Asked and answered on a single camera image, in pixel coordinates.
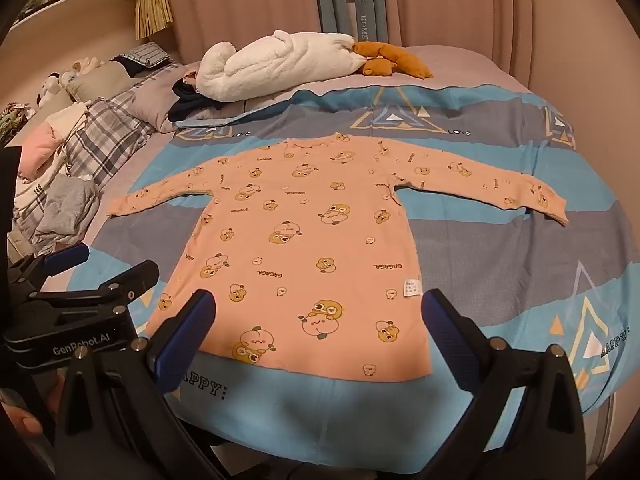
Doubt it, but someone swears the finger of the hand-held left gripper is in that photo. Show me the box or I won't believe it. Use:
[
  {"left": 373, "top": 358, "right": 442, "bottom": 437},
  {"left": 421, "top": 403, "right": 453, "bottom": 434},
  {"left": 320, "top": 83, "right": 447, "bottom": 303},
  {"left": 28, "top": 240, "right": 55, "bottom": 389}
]
[
  {"left": 25, "top": 259, "right": 161, "bottom": 313},
  {"left": 10, "top": 244, "right": 89, "bottom": 291}
]

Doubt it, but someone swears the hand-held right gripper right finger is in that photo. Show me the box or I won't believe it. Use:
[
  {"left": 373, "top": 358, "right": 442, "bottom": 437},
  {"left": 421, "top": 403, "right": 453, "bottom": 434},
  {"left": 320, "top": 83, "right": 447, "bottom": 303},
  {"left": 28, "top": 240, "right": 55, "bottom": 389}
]
[{"left": 421, "top": 287, "right": 586, "bottom": 480}]

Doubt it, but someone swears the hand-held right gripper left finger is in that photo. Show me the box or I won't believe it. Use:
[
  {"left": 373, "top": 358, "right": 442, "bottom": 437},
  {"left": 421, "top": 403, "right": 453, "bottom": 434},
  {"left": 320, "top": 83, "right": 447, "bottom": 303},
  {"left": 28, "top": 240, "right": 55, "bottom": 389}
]
[{"left": 52, "top": 289, "right": 236, "bottom": 480}]

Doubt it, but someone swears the pink cartoon print shirt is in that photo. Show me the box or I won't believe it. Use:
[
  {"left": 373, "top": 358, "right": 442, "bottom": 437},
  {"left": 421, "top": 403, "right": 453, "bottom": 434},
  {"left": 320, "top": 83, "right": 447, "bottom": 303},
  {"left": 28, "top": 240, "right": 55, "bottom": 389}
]
[{"left": 106, "top": 132, "right": 568, "bottom": 383}]

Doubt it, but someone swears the person's left hand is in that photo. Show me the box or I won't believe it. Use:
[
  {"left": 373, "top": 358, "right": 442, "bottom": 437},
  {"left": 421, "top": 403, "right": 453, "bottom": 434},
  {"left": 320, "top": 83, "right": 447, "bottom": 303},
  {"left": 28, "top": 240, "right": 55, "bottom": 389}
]
[{"left": 0, "top": 375, "right": 66, "bottom": 441}]

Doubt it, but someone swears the grey cloth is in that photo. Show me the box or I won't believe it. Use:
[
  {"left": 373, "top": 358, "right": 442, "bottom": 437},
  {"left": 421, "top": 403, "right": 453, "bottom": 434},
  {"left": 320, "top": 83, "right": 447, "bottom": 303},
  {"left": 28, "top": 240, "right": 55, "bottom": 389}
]
[{"left": 32, "top": 175, "right": 101, "bottom": 251}]

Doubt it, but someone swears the blue grey patterned quilt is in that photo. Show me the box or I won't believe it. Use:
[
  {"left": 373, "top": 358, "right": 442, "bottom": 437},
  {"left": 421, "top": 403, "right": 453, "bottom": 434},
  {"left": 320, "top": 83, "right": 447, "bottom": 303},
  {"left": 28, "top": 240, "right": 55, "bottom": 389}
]
[{"left": 65, "top": 80, "right": 633, "bottom": 466}]

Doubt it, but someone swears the pink cloth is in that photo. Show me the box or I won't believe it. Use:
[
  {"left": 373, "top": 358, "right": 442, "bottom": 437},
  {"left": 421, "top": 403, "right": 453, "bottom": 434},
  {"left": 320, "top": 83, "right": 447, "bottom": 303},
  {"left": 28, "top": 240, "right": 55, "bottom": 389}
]
[{"left": 15, "top": 122, "right": 63, "bottom": 181}]

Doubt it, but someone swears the plaid pillow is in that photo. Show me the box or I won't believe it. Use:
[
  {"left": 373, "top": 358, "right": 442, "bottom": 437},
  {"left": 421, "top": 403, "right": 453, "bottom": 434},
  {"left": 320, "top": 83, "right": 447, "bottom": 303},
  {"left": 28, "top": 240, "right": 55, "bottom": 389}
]
[
  {"left": 111, "top": 42, "right": 173, "bottom": 68},
  {"left": 45, "top": 62, "right": 201, "bottom": 191}
]

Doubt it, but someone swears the small pale plush toy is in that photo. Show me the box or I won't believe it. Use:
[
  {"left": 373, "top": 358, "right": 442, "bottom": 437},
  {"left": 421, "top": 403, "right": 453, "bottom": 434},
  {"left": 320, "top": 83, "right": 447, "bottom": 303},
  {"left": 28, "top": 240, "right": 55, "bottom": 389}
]
[{"left": 37, "top": 72, "right": 76, "bottom": 108}]

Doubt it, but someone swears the beige pillow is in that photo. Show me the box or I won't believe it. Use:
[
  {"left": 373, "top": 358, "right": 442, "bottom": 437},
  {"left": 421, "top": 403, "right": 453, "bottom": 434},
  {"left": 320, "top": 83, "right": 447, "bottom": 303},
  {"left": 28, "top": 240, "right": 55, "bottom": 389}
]
[{"left": 67, "top": 62, "right": 133, "bottom": 103}]

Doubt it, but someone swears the dark cloth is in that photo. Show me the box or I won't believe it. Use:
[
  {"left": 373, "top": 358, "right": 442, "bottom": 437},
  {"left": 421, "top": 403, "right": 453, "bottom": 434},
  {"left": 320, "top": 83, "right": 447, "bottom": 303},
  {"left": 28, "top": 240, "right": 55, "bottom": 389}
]
[{"left": 167, "top": 80, "right": 246, "bottom": 122}]

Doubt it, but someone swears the wooden shelf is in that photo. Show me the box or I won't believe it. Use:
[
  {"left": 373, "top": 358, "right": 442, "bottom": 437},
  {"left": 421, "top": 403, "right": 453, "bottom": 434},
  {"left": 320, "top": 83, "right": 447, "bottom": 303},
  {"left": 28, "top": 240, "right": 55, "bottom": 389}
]
[{"left": 10, "top": 0, "right": 151, "bottom": 46}]

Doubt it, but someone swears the white plush toy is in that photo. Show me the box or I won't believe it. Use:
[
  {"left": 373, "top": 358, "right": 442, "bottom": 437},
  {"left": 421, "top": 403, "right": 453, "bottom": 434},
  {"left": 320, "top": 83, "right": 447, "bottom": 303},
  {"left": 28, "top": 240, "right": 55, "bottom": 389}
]
[{"left": 195, "top": 31, "right": 368, "bottom": 102}]

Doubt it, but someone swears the yellow fringed cloth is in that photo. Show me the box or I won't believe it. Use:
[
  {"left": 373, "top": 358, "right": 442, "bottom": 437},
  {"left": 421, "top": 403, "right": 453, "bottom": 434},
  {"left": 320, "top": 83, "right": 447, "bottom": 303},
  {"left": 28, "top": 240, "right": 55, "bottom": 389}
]
[{"left": 134, "top": 0, "right": 174, "bottom": 40}]

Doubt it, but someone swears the lavender bed sheet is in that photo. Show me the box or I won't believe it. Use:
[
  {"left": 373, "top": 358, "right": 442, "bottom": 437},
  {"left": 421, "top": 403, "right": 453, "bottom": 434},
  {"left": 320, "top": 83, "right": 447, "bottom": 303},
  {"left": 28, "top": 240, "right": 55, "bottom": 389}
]
[{"left": 170, "top": 42, "right": 531, "bottom": 96}]

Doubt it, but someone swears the brown plush toy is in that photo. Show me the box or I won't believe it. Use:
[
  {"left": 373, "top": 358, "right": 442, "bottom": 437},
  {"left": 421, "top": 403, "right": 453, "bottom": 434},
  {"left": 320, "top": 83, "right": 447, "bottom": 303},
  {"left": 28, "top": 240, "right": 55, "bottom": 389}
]
[{"left": 352, "top": 40, "right": 433, "bottom": 79}]

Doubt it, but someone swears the pink curtain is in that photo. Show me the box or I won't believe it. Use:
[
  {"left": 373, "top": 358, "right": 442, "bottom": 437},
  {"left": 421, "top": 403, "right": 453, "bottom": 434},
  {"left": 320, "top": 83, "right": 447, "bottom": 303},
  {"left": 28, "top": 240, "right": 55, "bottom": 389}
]
[{"left": 150, "top": 0, "right": 636, "bottom": 126}]

